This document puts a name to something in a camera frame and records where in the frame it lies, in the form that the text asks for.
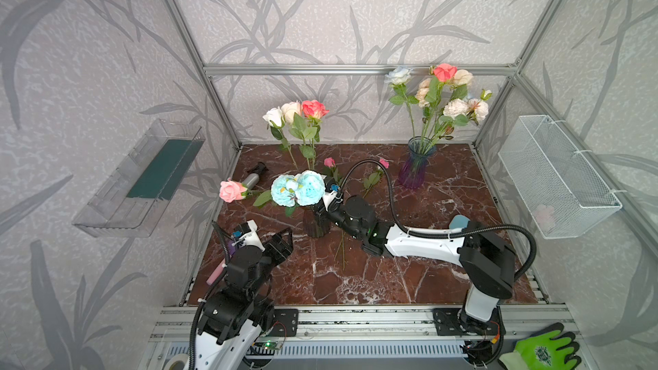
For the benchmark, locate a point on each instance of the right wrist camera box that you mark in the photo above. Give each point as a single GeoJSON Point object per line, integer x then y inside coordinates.
{"type": "Point", "coordinates": [328, 199]}

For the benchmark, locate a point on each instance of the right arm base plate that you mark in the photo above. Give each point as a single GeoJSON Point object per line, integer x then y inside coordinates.
{"type": "Point", "coordinates": [454, 322]}

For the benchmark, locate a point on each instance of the dark red glass vase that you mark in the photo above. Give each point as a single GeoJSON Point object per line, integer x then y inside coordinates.
{"type": "Point", "coordinates": [315, 225]}

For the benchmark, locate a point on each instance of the white wire mesh basket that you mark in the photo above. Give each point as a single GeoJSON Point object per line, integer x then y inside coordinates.
{"type": "Point", "coordinates": [547, 168]}

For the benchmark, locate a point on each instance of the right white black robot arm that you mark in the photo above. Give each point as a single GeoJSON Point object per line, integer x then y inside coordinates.
{"type": "Point", "coordinates": [486, 258]}

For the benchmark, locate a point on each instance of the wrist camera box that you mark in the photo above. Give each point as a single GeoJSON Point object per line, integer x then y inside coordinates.
{"type": "Point", "coordinates": [328, 199]}
{"type": "Point", "coordinates": [246, 235]}

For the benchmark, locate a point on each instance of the pink object in basket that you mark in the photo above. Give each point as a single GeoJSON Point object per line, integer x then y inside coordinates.
{"type": "Point", "coordinates": [545, 217]}

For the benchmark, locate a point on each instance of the white rose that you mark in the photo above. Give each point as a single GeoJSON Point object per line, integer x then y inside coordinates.
{"type": "Point", "coordinates": [275, 122]}

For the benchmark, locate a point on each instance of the small pink bud stem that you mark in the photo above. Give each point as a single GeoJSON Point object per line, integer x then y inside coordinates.
{"type": "Point", "coordinates": [332, 169]}

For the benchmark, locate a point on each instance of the pink rose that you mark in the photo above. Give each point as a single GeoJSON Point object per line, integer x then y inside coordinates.
{"type": "Point", "coordinates": [231, 191]}

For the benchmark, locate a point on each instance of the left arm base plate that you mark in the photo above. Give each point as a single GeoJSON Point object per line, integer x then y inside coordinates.
{"type": "Point", "coordinates": [284, 323]}

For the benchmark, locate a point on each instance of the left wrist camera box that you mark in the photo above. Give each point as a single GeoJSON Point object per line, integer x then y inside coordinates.
{"type": "Point", "coordinates": [246, 235]}

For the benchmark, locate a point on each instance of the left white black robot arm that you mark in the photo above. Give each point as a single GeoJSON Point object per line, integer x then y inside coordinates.
{"type": "Point", "coordinates": [234, 313]}

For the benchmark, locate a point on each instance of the aluminium front rail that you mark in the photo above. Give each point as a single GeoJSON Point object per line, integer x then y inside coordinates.
{"type": "Point", "coordinates": [388, 322]}

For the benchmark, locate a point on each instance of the pale blue rose stem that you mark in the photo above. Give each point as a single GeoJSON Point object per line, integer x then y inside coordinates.
{"type": "Point", "coordinates": [398, 80]}

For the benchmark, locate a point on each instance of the cream pink rose stem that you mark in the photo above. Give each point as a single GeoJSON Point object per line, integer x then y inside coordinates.
{"type": "Point", "coordinates": [460, 83]}

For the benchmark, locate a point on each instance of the peach rose stem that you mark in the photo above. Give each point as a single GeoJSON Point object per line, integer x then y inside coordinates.
{"type": "Point", "coordinates": [425, 102]}

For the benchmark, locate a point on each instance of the purple pink handled tool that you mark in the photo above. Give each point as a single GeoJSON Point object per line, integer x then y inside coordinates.
{"type": "Point", "coordinates": [222, 265]}

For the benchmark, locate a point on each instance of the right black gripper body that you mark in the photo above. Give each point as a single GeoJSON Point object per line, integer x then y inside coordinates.
{"type": "Point", "coordinates": [333, 211]}

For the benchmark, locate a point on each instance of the white tape roll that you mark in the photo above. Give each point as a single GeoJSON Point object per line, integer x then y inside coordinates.
{"type": "Point", "coordinates": [177, 362]}

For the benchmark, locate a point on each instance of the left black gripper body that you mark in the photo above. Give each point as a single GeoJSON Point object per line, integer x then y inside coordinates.
{"type": "Point", "coordinates": [275, 247]}

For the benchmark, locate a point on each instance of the green black work glove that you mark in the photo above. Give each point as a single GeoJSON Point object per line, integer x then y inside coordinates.
{"type": "Point", "coordinates": [552, 348]}

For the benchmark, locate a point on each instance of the purple blue glass vase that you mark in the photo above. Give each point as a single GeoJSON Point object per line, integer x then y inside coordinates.
{"type": "Point", "coordinates": [412, 173]}

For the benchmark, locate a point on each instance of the clear plastic wall tray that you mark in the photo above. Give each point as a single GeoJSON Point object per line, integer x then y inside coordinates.
{"type": "Point", "coordinates": [131, 202]}

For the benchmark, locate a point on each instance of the green circuit board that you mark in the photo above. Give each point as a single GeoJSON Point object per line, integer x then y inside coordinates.
{"type": "Point", "coordinates": [266, 348]}

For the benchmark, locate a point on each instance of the silver spray bottle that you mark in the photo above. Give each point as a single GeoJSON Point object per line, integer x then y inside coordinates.
{"type": "Point", "coordinates": [254, 175]}

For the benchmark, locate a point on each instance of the white pink peony stem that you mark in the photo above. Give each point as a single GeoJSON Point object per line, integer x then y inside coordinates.
{"type": "Point", "coordinates": [459, 113]}

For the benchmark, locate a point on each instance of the light blue hydrangea stem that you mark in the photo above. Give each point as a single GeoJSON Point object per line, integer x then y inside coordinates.
{"type": "Point", "coordinates": [305, 189]}

